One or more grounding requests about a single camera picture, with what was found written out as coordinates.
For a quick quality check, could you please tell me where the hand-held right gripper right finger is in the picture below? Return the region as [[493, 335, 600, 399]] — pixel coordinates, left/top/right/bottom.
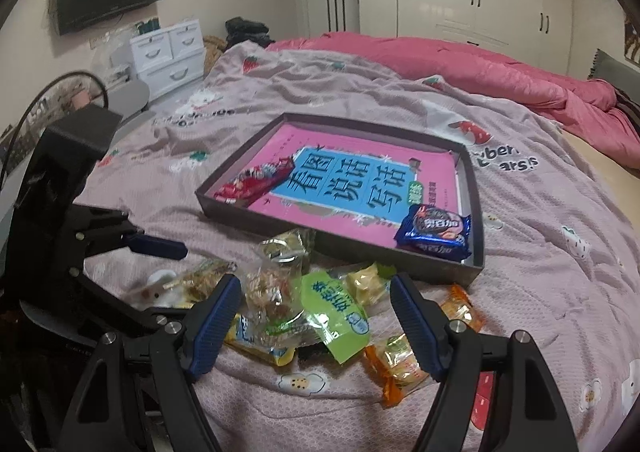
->
[[389, 272, 581, 452]]

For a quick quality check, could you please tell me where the white drawer cabinet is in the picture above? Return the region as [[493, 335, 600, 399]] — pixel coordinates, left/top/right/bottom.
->
[[130, 20, 206, 100]]

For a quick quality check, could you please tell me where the dark shallow cardboard box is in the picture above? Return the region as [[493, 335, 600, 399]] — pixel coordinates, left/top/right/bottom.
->
[[194, 112, 487, 289]]

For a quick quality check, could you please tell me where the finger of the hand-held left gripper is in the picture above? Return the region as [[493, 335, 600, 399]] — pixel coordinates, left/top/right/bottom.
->
[[70, 205, 189, 261], [67, 267, 201, 338]]

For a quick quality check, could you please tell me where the floral wall painting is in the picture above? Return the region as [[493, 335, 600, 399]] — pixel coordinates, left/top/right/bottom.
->
[[622, 7, 640, 66]]

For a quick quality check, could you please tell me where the blue cookie packet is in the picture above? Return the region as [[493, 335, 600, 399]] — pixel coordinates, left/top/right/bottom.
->
[[394, 203, 473, 263]]

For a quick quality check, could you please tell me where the clear stick snack packet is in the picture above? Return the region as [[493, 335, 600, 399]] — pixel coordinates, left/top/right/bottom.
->
[[170, 257, 238, 305]]

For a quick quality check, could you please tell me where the small yellow snack packet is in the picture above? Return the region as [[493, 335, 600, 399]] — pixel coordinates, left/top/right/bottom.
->
[[345, 262, 396, 305]]

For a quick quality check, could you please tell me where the black round frame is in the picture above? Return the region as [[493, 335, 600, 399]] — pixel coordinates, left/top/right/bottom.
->
[[0, 70, 110, 183]]

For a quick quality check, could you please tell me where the long yellow snack packet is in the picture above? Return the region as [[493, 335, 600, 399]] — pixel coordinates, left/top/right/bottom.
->
[[222, 315, 296, 367]]

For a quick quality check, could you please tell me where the beige bed sheet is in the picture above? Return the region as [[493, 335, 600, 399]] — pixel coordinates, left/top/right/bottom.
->
[[565, 132, 640, 185]]

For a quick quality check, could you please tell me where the striped pillow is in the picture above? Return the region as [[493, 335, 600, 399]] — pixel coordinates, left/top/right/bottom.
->
[[614, 87, 640, 133]]

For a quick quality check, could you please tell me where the pink and blue book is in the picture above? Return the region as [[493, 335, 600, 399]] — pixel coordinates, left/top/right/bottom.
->
[[245, 121, 461, 244]]

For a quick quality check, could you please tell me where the orange cracker packet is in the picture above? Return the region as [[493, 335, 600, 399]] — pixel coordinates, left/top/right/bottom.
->
[[362, 332, 436, 408]]

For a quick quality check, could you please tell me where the lilac printed blanket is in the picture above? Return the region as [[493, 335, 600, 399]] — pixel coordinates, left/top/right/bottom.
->
[[75, 40, 640, 452]]

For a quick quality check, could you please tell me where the clear plastic bags clutter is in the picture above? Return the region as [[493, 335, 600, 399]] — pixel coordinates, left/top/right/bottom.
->
[[92, 40, 135, 86]]

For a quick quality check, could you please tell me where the grey upholstered chair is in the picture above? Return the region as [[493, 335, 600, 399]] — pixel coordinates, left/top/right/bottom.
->
[[107, 77, 151, 125]]

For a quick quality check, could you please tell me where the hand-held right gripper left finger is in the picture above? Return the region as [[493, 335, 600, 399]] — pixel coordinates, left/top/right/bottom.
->
[[59, 273, 243, 452]]

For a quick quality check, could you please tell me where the dark clothes pile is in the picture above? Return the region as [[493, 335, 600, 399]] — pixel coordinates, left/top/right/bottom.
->
[[224, 17, 277, 49]]

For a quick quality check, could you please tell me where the grey padded headboard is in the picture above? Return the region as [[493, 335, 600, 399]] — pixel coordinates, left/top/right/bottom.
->
[[594, 48, 640, 83]]

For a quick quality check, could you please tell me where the tan knitted cloth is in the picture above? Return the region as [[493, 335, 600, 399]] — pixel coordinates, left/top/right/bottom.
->
[[204, 35, 227, 69]]

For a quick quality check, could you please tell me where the pink quilt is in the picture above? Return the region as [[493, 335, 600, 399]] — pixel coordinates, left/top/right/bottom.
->
[[265, 31, 640, 168]]

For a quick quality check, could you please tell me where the red snack packet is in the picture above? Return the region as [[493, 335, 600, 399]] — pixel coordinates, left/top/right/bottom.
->
[[214, 156, 297, 207]]

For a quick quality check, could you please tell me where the clear nut snack packet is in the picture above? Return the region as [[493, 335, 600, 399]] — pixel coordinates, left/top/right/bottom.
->
[[239, 265, 326, 348]]

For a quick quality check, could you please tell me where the small orange snack packet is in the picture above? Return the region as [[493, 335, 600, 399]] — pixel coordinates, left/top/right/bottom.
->
[[440, 285, 483, 333]]

